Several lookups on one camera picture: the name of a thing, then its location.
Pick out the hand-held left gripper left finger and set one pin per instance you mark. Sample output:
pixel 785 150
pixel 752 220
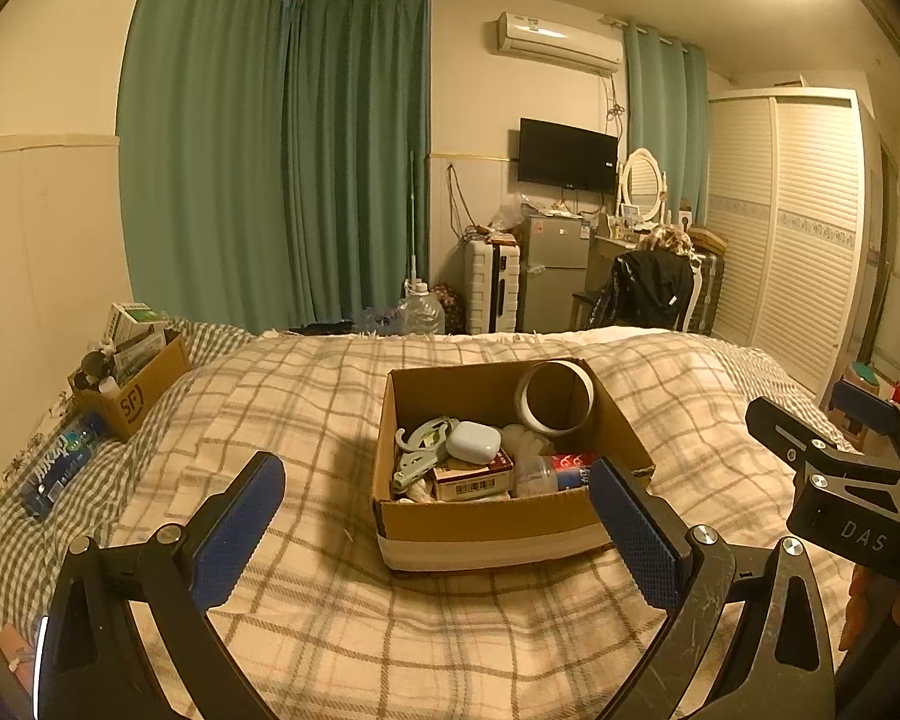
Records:
pixel 236 532

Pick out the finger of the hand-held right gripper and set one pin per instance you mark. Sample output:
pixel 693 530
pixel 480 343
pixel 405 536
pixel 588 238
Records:
pixel 780 427
pixel 866 409

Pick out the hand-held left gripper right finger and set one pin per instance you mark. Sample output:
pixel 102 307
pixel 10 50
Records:
pixel 634 532

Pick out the clear bottle red blue label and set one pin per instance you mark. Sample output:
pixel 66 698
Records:
pixel 555 474

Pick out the white fabric scrunchie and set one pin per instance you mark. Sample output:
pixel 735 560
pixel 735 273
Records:
pixel 525 441

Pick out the wide tape roll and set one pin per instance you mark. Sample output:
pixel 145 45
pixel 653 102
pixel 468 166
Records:
pixel 555 397

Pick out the yellow orange medicine box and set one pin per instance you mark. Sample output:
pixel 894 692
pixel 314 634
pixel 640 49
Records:
pixel 472 476

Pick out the pale blue earbuds case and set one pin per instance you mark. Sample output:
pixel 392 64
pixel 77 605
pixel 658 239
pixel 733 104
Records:
pixel 474 444

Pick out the pale blue plastic hook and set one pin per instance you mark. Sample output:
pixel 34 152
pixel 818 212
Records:
pixel 420 450

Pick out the person's right hand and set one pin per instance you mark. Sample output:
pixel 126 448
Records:
pixel 861 592

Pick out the plastic stool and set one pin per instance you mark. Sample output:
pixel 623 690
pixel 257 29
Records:
pixel 864 371

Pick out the green checked bed sheet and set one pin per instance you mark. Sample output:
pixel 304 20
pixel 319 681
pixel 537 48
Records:
pixel 120 480

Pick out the dark striped suitcase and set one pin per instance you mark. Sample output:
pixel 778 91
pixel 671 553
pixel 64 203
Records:
pixel 711 285

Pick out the small printed cardboard box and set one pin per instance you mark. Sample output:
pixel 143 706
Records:
pixel 139 397

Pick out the blue water bottle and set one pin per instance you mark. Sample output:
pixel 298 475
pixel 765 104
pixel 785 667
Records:
pixel 64 465

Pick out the white louvred wardrobe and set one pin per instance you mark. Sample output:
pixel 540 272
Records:
pixel 787 240

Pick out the black jacket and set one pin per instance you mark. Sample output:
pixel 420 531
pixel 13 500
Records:
pixel 641 289

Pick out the grey plush toy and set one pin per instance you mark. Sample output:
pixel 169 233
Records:
pixel 99 369

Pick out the tan fluffy item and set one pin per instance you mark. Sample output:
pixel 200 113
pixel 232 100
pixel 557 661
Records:
pixel 667 240

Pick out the lit smartphone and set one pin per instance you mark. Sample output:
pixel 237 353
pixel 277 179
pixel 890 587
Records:
pixel 42 652

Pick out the white green carton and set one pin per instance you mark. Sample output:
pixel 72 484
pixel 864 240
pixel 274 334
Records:
pixel 135 319

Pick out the grey dressing table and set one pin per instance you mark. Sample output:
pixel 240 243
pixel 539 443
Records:
pixel 607 262

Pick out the silver small fridge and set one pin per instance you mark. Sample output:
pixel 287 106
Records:
pixel 555 270

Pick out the white oval mirror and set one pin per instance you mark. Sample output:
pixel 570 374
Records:
pixel 641 181

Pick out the white ribbed suitcase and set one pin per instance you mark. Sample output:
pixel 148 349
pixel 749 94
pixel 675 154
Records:
pixel 487 285

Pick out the large clear water jug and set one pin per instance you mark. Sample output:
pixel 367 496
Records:
pixel 420 309

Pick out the dark floral bag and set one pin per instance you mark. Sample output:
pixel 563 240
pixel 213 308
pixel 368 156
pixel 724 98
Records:
pixel 448 306

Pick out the pale green curtain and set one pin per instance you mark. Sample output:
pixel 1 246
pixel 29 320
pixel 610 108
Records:
pixel 664 127

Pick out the clear plastic bag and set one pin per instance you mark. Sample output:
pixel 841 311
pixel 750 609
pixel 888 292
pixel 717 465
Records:
pixel 510 214

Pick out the thin white pole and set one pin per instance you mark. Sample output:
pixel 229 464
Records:
pixel 414 217

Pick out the white air conditioner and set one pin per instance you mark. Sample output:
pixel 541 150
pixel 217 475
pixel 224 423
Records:
pixel 555 41

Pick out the black wall television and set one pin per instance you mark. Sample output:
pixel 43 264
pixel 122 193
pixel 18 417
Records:
pixel 566 154

